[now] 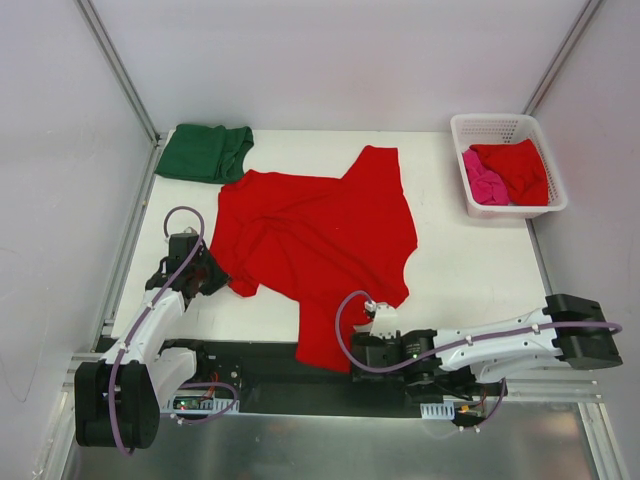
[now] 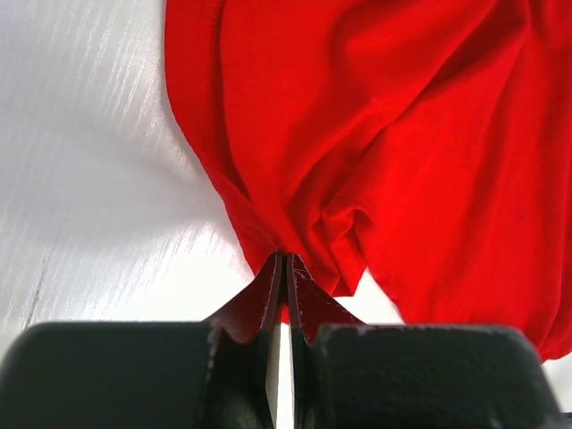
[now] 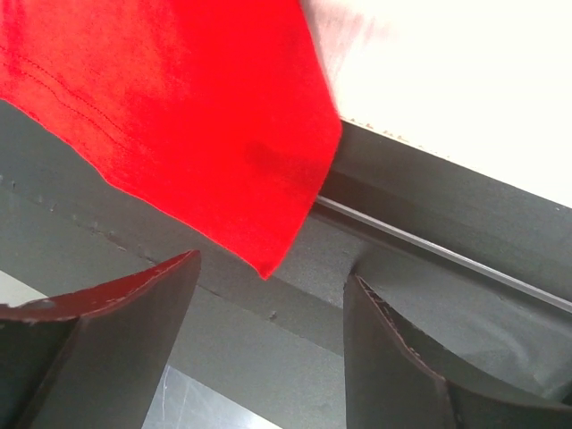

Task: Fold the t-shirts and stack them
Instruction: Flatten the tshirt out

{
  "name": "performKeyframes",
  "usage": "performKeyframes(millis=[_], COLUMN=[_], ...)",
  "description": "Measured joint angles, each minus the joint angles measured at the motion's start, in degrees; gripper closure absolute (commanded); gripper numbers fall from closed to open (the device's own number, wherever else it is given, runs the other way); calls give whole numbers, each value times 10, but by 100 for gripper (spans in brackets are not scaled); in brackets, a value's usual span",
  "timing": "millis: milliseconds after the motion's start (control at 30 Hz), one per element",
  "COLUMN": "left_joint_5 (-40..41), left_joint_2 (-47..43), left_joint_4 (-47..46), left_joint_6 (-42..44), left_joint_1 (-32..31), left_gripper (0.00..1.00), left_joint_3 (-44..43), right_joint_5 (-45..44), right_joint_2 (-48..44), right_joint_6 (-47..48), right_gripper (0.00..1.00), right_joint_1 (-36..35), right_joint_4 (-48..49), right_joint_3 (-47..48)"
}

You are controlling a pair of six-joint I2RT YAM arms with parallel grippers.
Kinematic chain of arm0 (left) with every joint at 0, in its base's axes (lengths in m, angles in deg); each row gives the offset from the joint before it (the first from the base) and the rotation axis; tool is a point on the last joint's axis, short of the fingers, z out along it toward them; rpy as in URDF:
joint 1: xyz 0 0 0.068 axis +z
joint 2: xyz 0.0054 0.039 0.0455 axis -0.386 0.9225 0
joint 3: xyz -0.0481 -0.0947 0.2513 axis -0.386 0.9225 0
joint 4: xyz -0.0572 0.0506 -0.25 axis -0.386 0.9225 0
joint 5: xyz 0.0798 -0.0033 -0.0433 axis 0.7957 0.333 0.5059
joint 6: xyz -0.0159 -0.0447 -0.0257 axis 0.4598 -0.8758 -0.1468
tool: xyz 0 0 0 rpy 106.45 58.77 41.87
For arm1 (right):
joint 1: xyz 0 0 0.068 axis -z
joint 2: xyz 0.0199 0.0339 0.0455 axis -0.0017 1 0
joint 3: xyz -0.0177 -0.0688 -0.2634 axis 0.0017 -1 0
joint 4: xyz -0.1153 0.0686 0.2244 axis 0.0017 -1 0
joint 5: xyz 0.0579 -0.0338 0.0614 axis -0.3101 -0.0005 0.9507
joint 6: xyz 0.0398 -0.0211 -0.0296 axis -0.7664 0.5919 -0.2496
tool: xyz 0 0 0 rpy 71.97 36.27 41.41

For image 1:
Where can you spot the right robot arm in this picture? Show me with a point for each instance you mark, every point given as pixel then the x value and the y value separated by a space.
pixel 427 364

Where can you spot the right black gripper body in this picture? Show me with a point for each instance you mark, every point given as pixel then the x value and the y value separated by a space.
pixel 360 356

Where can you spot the left aluminium frame post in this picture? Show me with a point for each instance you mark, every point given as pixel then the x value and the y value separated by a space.
pixel 99 32

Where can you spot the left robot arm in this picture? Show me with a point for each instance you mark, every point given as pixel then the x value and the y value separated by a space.
pixel 118 397

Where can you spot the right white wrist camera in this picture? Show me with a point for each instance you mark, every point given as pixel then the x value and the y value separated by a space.
pixel 383 320

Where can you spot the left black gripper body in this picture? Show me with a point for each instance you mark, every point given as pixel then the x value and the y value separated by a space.
pixel 211 275

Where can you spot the aluminium frame post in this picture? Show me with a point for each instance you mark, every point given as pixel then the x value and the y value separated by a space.
pixel 99 32
pixel 579 27

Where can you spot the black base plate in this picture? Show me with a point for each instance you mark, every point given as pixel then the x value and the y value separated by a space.
pixel 270 380

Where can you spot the white plastic basket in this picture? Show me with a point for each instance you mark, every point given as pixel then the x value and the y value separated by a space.
pixel 469 129

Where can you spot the pink t shirt in basket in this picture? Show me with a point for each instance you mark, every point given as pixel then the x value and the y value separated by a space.
pixel 487 187

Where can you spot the white cable duct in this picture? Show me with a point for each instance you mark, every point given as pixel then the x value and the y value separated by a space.
pixel 438 411
pixel 195 405

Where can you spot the folded green t shirt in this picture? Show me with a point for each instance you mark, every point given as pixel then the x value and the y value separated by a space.
pixel 203 154

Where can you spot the right white cable duct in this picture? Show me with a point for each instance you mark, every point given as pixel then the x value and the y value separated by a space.
pixel 438 411

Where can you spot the left white cable duct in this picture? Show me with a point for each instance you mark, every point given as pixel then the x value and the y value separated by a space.
pixel 195 405

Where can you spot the right aluminium frame post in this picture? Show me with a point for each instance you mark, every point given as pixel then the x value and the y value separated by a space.
pixel 579 27

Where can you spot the red t shirt in basket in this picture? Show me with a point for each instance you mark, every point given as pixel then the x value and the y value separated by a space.
pixel 520 168

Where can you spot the red t shirt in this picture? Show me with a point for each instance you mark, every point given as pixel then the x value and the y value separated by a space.
pixel 520 168
pixel 316 240

